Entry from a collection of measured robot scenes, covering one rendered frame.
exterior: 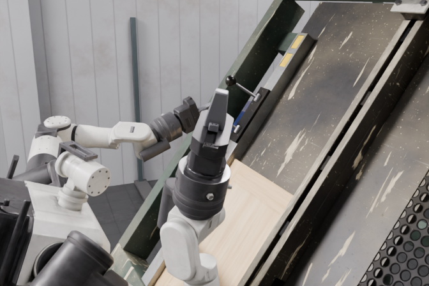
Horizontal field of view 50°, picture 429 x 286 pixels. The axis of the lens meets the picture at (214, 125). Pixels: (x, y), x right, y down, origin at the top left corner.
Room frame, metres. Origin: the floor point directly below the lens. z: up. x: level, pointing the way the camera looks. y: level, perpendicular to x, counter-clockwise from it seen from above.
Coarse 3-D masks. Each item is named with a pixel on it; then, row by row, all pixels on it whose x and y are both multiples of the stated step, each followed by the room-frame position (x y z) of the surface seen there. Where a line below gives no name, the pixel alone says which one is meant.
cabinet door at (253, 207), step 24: (240, 168) 1.34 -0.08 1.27; (240, 192) 1.27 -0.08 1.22; (264, 192) 1.19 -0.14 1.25; (288, 192) 1.13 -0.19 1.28; (240, 216) 1.20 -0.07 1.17; (264, 216) 1.14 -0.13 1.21; (216, 240) 1.21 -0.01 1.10; (240, 240) 1.14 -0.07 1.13; (264, 240) 1.08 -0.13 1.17; (240, 264) 1.08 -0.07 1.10
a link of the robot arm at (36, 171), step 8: (32, 160) 1.16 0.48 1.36; (40, 160) 1.15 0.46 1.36; (48, 160) 1.15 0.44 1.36; (32, 168) 1.12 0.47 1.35; (40, 168) 1.10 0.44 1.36; (16, 176) 1.09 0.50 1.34; (24, 176) 1.08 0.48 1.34; (32, 176) 1.08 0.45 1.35; (40, 176) 1.08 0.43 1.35; (48, 176) 1.07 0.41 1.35
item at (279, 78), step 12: (300, 48) 1.50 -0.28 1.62; (300, 60) 1.50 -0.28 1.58; (276, 72) 1.50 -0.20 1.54; (288, 72) 1.48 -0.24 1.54; (276, 84) 1.46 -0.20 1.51; (276, 96) 1.46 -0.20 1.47; (264, 108) 1.44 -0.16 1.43; (252, 120) 1.42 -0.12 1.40; (252, 132) 1.42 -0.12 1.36; (240, 144) 1.40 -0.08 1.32; (228, 156) 1.39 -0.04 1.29; (240, 156) 1.40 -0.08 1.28; (156, 264) 1.29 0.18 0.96; (144, 276) 1.29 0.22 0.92; (156, 276) 1.27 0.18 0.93
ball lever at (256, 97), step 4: (228, 76) 1.47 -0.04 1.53; (232, 76) 1.47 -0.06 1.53; (228, 80) 1.46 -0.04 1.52; (232, 80) 1.46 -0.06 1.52; (236, 80) 1.47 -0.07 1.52; (228, 84) 1.46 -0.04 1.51; (232, 84) 1.46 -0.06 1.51; (236, 84) 1.47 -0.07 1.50; (240, 88) 1.47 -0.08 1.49; (244, 88) 1.46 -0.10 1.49; (248, 92) 1.46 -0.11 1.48; (256, 96) 1.45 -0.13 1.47; (260, 96) 1.45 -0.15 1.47; (256, 100) 1.45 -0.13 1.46
